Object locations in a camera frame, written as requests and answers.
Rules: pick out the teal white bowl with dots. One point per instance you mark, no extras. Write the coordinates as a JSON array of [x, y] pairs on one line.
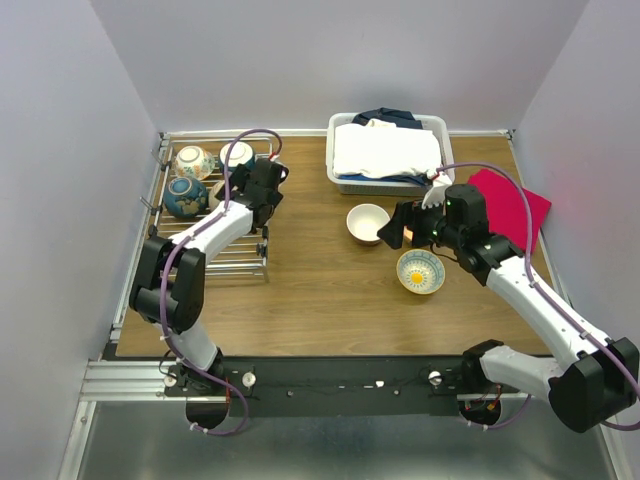
[[233, 156]]

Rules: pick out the red folded cloth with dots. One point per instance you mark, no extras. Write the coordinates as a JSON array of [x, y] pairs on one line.
[[505, 208]]

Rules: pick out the white plastic laundry basket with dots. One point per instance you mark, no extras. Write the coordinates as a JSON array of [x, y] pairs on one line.
[[390, 152]]

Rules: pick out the white folded cloth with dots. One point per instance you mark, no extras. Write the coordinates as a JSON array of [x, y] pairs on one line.
[[379, 152]]

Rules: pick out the yellow dotted white bowl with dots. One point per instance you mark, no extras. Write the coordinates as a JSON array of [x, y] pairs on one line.
[[420, 272]]

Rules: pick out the dark blue floral bowl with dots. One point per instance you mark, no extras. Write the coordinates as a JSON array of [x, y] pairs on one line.
[[185, 197]]

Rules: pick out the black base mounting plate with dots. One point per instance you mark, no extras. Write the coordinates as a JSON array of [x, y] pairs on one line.
[[331, 386]]

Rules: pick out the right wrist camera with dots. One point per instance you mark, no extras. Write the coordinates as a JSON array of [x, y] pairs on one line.
[[438, 183]]

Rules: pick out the white floral bowl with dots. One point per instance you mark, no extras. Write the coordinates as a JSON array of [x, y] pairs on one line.
[[194, 162]]

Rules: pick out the metal wire dish rack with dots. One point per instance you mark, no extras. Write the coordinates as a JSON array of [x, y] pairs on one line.
[[247, 255]]

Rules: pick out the beige flower pattern bowl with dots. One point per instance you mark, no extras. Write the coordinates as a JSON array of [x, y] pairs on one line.
[[408, 235]]

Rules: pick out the red glossy bowl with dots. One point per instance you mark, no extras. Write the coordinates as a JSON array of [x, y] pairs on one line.
[[364, 221]]

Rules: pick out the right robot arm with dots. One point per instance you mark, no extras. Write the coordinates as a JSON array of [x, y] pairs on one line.
[[588, 377]]

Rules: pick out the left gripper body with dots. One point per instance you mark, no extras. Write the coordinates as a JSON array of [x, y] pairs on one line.
[[240, 177]]

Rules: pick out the plain beige bowl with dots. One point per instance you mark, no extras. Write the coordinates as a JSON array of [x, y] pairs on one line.
[[216, 195]]

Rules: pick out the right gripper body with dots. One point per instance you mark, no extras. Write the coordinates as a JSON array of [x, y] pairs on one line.
[[430, 224]]

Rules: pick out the dark blue cloth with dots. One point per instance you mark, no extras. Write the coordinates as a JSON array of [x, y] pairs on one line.
[[382, 116]]

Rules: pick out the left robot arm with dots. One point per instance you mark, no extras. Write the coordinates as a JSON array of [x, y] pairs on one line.
[[169, 282]]

